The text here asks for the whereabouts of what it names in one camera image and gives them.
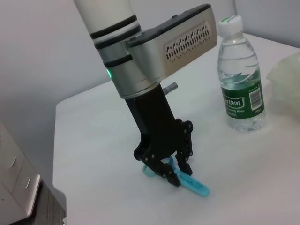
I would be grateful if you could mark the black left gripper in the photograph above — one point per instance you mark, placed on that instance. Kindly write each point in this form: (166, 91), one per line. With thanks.
(154, 126)

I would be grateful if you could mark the blue capped scissors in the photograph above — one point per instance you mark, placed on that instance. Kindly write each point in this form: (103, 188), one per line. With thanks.
(194, 185)

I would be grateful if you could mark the clear water bottle green label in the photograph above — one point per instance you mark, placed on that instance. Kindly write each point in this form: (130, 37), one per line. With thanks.
(241, 93)

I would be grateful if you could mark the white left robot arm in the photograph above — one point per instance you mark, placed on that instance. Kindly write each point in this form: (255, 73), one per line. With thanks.
(112, 35)

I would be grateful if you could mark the pale green glass fruit plate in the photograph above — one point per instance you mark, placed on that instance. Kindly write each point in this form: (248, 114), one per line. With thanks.
(286, 89)

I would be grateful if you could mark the white drawer cabinet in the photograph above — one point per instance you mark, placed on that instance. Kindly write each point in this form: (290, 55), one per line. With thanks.
(16, 175)

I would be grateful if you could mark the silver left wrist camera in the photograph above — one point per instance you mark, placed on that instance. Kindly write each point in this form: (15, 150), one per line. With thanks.
(178, 47)

